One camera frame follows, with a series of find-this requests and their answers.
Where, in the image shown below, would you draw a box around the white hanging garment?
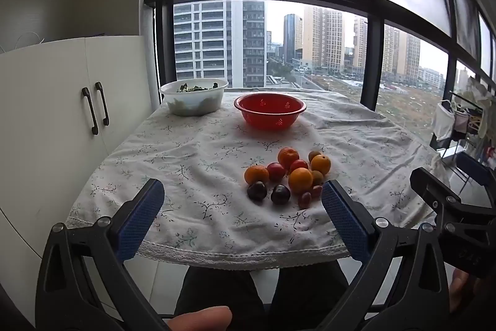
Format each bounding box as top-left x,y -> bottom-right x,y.
432,102 -> 457,141

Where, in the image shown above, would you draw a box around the floral white tablecloth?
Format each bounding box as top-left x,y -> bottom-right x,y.
65,87 -> 452,271

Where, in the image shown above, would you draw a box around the clothes drying rack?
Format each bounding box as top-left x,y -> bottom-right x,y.
430,77 -> 496,161

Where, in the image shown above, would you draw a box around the dark purple plum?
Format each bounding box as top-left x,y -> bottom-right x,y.
270,184 -> 291,205
247,181 -> 268,202

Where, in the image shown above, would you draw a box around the black cabinet handle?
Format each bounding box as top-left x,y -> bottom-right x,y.
81,87 -> 99,136
95,82 -> 110,127

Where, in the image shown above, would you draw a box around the white floor cabinet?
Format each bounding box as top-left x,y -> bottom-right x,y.
0,35 -> 157,320

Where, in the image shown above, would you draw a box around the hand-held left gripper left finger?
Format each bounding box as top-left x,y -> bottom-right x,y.
36,178 -> 171,331

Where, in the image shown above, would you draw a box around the white wire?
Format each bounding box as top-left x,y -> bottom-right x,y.
13,32 -> 46,47

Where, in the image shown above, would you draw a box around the white plastic bowl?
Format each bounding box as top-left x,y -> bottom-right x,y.
159,78 -> 229,117

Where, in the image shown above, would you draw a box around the person's left hand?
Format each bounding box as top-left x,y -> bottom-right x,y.
168,306 -> 233,331

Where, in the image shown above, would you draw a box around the person's right hand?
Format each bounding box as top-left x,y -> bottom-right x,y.
449,268 -> 477,312

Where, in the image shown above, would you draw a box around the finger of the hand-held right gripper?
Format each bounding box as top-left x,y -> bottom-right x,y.
410,167 -> 496,277

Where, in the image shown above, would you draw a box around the leafy green vegetables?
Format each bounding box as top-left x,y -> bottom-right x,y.
176,82 -> 219,93

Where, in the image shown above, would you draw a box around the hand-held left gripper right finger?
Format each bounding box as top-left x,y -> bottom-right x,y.
318,180 -> 450,331

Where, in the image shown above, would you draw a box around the orange mandarin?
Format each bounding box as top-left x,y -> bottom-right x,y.
311,154 -> 332,176
244,165 -> 270,185
278,147 -> 300,169
288,167 -> 314,194

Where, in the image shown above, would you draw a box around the red plastic colander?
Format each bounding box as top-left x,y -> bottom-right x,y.
233,93 -> 307,130

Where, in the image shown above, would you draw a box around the person's black pants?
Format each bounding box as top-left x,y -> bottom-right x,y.
174,259 -> 361,331

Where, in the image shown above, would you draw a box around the blue chair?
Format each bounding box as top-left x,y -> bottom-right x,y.
455,152 -> 494,186

